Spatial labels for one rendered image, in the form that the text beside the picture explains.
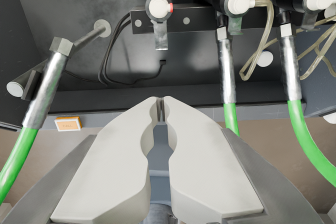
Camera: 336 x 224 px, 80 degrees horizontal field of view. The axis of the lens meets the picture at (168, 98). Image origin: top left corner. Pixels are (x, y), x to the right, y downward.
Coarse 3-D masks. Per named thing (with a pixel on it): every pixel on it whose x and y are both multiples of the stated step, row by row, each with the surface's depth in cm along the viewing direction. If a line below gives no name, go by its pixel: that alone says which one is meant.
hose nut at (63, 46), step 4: (56, 40) 21; (60, 40) 21; (64, 40) 21; (68, 40) 22; (52, 44) 21; (56, 44) 21; (60, 44) 21; (64, 44) 21; (68, 44) 21; (72, 44) 21; (52, 48) 21; (56, 48) 20; (60, 48) 21; (64, 48) 21; (68, 48) 21; (72, 48) 22; (60, 52) 21; (64, 52) 21; (68, 52) 21; (72, 52) 22; (68, 56) 21
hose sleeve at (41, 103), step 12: (48, 60) 20; (60, 60) 21; (48, 72) 20; (60, 72) 21; (48, 84) 20; (36, 96) 20; (48, 96) 20; (36, 108) 20; (48, 108) 21; (24, 120) 20; (36, 120) 20
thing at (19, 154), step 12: (24, 132) 20; (36, 132) 20; (24, 144) 19; (12, 156) 19; (24, 156) 20; (12, 168) 19; (0, 180) 18; (12, 180) 19; (0, 192) 18; (0, 204) 18
